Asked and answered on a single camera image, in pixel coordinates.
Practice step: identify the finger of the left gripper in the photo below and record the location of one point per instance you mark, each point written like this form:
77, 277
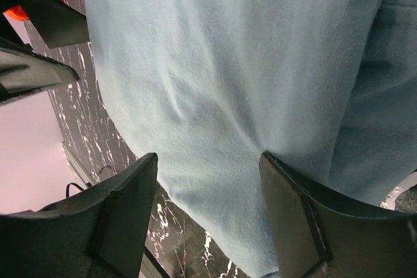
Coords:
24, 73
57, 23

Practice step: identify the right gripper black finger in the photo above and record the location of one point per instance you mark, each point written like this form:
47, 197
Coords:
319, 232

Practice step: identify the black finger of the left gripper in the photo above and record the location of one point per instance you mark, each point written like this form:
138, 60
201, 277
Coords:
99, 232

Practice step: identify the grey-blue t shirt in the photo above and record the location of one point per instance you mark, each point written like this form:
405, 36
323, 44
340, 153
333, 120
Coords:
327, 86

